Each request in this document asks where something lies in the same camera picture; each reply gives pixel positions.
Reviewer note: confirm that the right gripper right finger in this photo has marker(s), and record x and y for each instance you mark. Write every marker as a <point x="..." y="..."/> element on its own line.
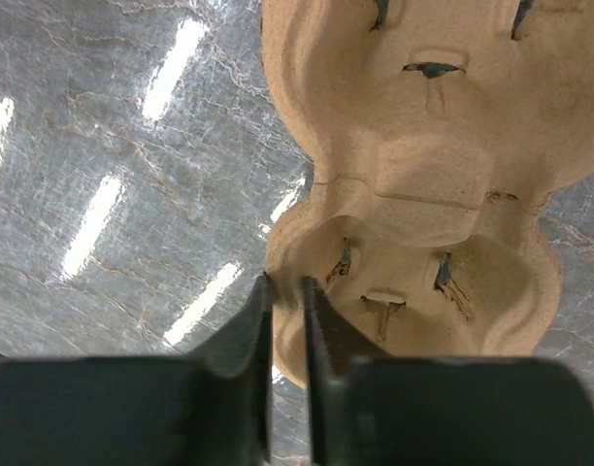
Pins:
<point x="369" y="408"/>

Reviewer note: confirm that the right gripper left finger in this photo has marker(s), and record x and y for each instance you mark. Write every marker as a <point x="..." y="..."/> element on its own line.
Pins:
<point x="210" y="406"/>

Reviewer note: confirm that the cardboard cup carrier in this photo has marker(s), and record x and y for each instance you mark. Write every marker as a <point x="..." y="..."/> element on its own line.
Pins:
<point x="438" y="131"/>

